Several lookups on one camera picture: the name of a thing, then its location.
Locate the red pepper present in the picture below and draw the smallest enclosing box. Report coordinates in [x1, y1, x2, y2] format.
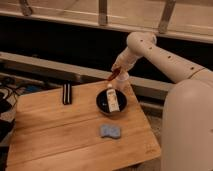
[107, 68, 121, 81]

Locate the wooden cutting board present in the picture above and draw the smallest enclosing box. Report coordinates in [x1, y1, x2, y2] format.
[6, 81, 161, 171]

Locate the black cables and clutter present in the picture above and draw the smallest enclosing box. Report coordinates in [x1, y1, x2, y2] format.
[0, 76, 43, 148]

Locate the blue sponge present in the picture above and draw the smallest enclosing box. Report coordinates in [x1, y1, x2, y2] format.
[100, 125, 121, 139]

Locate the black bowl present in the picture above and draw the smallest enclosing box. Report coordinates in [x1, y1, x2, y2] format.
[96, 89, 127, 116]

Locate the black and white striped block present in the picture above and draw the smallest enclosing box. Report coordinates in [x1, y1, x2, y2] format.
[62, 83, 72, 105]

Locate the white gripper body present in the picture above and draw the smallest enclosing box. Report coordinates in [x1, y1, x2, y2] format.
[111, 49, 136, 71]

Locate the white tube with label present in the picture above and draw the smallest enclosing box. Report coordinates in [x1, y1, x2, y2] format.
[106, 84, 119, 113]

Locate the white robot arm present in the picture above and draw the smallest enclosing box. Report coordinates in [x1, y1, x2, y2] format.
[112, 32, 213, 171]

